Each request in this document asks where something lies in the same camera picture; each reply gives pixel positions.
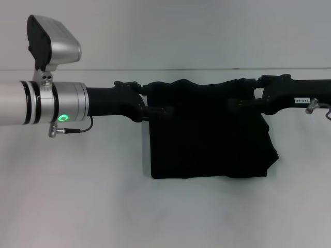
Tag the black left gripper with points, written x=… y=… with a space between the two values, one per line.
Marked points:
x=111 y=102

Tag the black t-shirt with white print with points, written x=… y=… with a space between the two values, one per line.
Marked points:
x=207 y=134

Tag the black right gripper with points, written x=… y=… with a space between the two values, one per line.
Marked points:
x=294 y=94

